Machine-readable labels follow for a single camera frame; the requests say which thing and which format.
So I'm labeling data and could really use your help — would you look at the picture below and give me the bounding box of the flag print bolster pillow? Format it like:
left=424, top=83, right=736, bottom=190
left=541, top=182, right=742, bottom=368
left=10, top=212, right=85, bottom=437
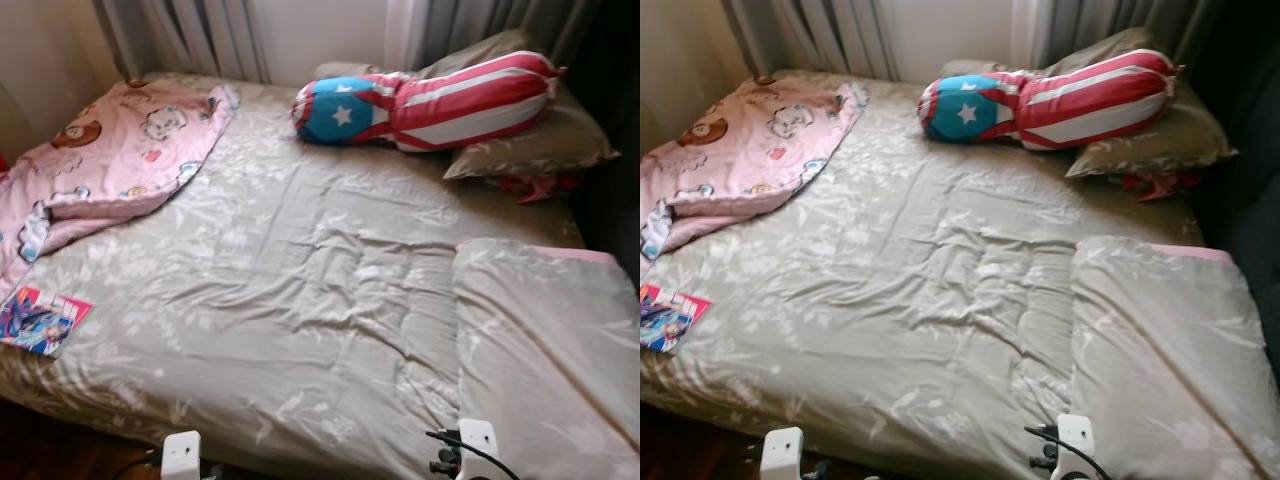
left=917, top=48, right=1179, bottom=151
left=290, top=50, right=561, bottom=153

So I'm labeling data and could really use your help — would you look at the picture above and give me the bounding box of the folded grey floral quilt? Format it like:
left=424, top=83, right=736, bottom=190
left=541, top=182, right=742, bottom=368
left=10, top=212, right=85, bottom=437
left=453, top=237, right=640, bottom=480

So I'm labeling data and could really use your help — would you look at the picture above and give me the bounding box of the grey floral bedspread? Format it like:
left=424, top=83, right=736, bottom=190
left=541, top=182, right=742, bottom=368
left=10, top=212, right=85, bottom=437
left=640, top=68, right=1261, bottom=480
left=0, top=70, right=640, bottom=480

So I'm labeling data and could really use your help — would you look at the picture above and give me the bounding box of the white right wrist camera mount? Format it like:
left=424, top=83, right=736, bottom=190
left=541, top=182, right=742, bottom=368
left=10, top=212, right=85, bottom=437
left=455, top=418, right=500, bottom=480
left=1055, top=413, right=1096, bottom=480

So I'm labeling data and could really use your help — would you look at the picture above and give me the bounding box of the pink cartoon blanket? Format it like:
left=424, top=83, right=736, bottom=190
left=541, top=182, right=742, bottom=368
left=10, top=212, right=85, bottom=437
left=0, top=80, right=241, bottom=301
left=640, top=78, right=869, bottom=266

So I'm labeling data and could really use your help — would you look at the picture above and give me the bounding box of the red cloth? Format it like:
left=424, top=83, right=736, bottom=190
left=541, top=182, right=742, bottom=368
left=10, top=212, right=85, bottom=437
left=497, top=172, right=583, bottom=204
left=1120, top=170, right=1201, bottom=201

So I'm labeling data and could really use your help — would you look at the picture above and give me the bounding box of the colourful comic magazine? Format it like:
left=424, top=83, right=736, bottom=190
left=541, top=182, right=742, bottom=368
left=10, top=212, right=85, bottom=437
left=0, top=285, right=93, bottom=358
left=640, top=283, right=713, bottom=356

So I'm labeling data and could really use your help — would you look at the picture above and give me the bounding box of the grey striped curtain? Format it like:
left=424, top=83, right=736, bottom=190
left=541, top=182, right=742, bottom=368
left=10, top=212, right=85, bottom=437
left=383, top=0, right=601, bottom=73
left=92, top=0, right=273, bottom=86
left=1010, top=0, right=1216, bottom=71
left=720, top=0, right=896, bottom=83

